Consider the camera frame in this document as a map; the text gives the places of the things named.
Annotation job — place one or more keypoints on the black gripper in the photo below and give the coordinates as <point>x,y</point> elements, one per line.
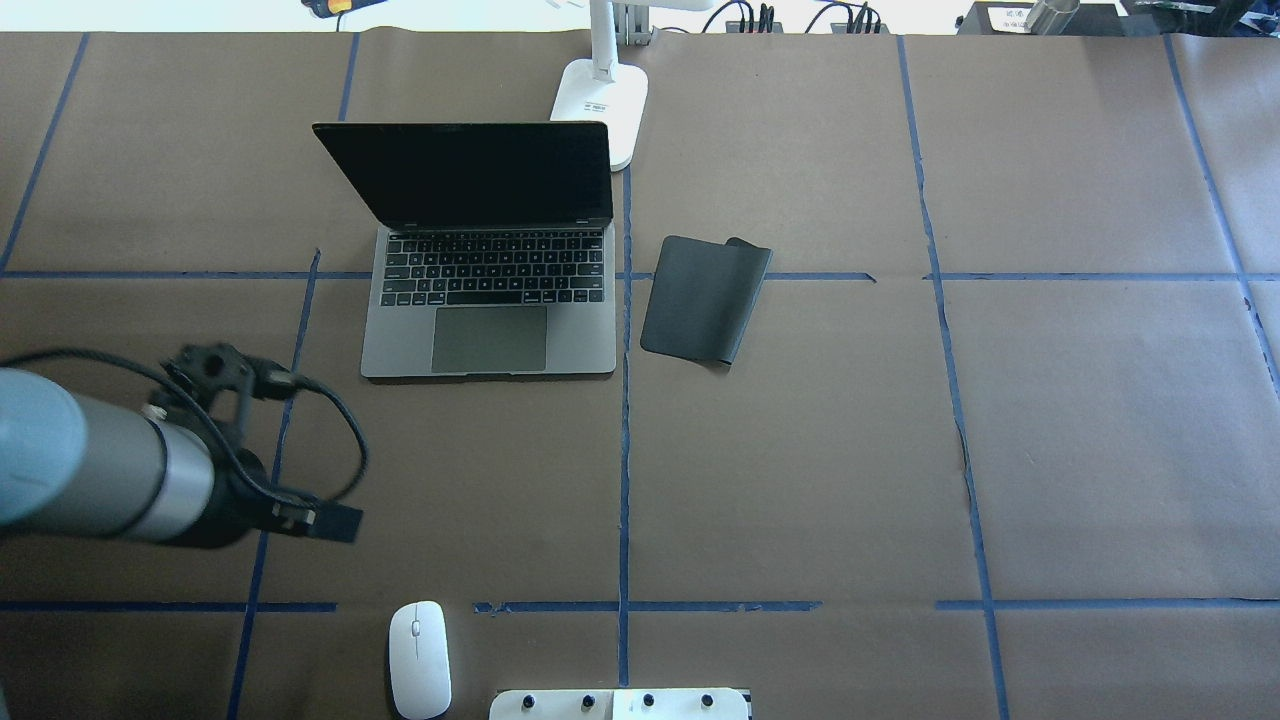
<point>238,505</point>

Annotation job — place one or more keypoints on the white computer mouse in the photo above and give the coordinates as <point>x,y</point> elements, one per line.
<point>418,661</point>

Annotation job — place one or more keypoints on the grey laptop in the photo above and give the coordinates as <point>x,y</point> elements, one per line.
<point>495,247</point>

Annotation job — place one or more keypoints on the black mouse pad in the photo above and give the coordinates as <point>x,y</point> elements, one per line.
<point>702,298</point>

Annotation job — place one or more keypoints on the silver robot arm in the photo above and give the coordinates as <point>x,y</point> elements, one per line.
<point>76,466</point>

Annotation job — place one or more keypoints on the white desk lamp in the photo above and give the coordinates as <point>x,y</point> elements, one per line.
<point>602,87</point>

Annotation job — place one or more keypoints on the black power adapter box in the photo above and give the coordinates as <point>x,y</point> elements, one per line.
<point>759,19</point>

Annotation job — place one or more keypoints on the black box on desk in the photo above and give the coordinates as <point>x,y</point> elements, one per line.
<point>1009,18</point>

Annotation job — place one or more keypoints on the metal cup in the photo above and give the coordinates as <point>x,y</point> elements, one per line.
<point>1050,17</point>

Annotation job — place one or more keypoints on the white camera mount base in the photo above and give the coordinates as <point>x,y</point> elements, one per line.
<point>623,703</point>

